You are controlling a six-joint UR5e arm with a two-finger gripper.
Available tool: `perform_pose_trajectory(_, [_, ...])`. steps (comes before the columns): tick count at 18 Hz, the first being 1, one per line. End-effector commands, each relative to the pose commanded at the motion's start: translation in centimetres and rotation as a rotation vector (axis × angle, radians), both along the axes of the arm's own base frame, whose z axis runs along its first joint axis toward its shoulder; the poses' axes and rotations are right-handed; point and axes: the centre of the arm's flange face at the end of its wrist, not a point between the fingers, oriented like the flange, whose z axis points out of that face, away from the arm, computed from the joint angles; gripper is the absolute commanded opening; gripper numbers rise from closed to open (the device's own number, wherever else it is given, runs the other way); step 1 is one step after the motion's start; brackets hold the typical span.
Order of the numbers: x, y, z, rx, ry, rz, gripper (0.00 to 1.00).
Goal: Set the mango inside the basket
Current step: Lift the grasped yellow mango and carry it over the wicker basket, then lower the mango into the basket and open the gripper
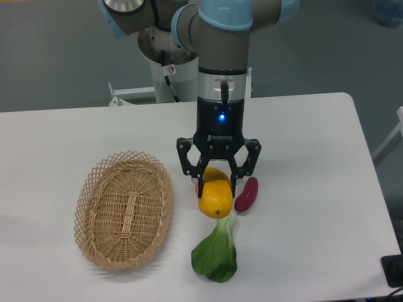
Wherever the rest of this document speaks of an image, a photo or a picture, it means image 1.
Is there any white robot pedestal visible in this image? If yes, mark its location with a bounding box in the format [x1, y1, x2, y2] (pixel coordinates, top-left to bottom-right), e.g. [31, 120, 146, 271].
[137, 26, 198, 103]

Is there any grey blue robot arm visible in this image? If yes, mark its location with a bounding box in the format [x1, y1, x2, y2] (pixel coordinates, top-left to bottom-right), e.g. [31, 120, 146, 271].
[98, 1, 299, 194]

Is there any white frame at right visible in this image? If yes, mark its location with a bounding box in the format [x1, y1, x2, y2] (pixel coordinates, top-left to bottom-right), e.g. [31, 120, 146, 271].
[372, 106, 402, 166]

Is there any white mounting bracket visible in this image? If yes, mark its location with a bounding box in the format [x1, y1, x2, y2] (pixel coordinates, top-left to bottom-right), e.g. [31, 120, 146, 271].
[108, 82, 156, 106]

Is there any woven wicker basket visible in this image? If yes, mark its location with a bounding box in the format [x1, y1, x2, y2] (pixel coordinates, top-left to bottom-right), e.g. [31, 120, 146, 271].
[74, 150, 173, 270]

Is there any green bok choy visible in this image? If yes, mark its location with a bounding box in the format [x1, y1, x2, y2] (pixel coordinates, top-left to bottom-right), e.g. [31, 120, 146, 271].
[191, 213, 237, 283]

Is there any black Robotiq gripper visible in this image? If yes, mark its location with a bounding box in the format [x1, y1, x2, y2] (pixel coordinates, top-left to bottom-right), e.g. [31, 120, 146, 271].
[176, 96, 262, 199]

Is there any purple sweet potato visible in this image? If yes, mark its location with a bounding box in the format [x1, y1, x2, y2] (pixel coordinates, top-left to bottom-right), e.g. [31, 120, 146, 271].
[234, 177, 259, 213]

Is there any black device at table edge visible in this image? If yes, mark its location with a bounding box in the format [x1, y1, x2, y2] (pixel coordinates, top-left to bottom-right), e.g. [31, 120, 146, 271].
[381, 254, 402, 288]

